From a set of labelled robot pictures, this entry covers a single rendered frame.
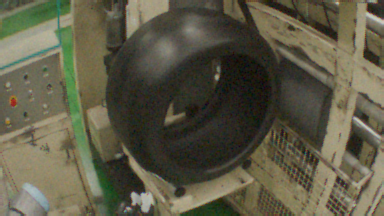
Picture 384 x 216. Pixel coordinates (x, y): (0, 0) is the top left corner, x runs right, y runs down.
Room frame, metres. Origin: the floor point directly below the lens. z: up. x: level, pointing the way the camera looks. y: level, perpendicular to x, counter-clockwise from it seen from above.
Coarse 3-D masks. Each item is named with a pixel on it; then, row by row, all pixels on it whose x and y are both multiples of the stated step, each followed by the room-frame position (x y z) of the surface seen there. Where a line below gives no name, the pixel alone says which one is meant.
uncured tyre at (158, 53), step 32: (160, 32) 1.06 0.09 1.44; (192, 32) 1.01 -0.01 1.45; (224, 32) 1.04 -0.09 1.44; (256, 32) 1.13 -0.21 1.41; (128, 64) 1.02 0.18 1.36; (160, 64) 0.95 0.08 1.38; (192, 64) 0.96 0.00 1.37; (224, 64) 1.36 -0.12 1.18; (256, 64) 1.30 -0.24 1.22; (128, 96) 0.94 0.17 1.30; (160, 96) 0.92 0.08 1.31; (224, 96) 1.35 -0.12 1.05; (256, 96) 1.27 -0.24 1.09; (128, 128) 0.91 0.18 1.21; (160, 128) 0.91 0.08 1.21; (192, 128) 1.28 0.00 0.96; (224, 128) 1.27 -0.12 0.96; (256, 128) 1.19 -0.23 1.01; (160, 160) 0.91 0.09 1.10; (192, 160) 1.14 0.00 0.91; (224, 160) 1.12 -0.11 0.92
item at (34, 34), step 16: (0, 0) 1.32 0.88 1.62; (16, 0) 1.37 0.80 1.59; (32, 0) 1.41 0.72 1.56; (48, 0) 1.46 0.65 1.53; (0, 16) 1.32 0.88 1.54; (16, 16) 1.37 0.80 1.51; (32, 16) 1.41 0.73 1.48; (48, 16) 1.46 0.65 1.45; (0, 32) 1.32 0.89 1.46; (16, 32) 1.36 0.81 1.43; (32, 32) 1.41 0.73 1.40; (48, 32) 1.45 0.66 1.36; (0, 48) 1.31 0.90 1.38; (16, 48) 1.36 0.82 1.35; (32, 48) 1.40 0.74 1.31; (48, 48) 1.45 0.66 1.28; (0, 64) 1.30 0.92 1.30
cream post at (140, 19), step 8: (128, 0) 1.41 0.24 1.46; (144, 0) 1.33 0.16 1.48; (152, 0) 1.34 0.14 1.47; (160, 0) 1.36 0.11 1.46; (168, 0) 1.38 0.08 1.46; (128, 8) 1.42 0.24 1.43; (136, 8) 1.34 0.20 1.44; (144, 8) 1.33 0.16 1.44; (152, 8) 1.34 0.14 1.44; (160, 8) 1.36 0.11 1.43; (168, 8) 1.38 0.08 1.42; (136, 16) 1.34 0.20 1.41; (144, 16) 1.33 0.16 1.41; (152, 16) 1.34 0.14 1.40; (136, 24) 1.34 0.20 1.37; (168, 112) 1.37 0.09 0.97; (160, 208) 1.32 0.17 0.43
